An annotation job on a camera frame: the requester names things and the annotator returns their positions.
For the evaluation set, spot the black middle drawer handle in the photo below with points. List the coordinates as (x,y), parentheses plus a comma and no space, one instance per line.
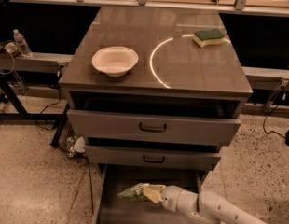
(156,160)

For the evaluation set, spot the black wire waste basket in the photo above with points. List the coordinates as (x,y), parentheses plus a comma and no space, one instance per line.
(71,144)

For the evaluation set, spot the middle grey drawer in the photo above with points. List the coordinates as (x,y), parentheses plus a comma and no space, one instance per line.
(134,157)

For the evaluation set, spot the clear plastic water bottle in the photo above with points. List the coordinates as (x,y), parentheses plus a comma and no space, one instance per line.
(21,43)

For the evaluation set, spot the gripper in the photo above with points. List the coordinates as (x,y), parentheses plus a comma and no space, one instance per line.
(170,197)

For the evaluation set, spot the black drawer handle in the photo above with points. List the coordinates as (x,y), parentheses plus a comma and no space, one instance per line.
(156,160)
(152,129)

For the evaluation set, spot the white paper bowl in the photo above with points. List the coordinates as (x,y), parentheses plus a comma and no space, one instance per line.
(114,61)

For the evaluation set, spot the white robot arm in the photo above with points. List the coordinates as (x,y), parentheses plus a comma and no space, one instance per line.
(205,207)

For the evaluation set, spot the top grey drawer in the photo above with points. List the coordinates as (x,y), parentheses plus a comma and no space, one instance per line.
(180,130)

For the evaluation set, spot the green jalapeno chip bag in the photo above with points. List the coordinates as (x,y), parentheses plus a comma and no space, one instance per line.
(134,193)

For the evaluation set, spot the black metal side table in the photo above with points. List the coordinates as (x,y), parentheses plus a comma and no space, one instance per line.
(32,65)

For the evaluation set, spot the green and yellow sponge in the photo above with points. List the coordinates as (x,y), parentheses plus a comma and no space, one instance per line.
(209,37)

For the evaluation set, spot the black top drawer handle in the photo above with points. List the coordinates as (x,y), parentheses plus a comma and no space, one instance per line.
(152,129)

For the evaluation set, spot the grey drawer cabinet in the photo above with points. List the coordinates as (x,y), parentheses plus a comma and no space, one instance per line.
(174,77)

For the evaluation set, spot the bottom open grey drawer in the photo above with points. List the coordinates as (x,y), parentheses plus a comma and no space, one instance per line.
(110,209)

